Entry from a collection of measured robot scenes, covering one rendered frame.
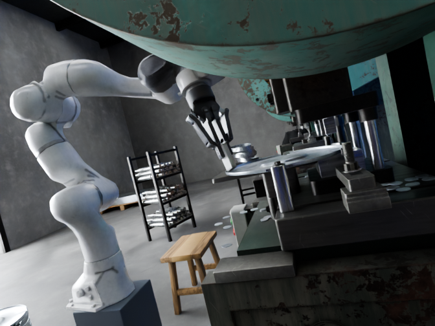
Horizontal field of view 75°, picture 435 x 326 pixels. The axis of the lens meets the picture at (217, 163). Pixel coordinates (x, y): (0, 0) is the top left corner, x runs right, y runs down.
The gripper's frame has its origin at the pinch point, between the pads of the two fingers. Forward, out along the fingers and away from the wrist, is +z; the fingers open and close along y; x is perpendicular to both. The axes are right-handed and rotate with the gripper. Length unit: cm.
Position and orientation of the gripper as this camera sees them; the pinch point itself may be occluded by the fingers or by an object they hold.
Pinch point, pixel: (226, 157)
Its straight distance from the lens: 73.9
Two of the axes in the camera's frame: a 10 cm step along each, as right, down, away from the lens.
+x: 4.1, -3.7, -8.3
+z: 3.9, 9.0, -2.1
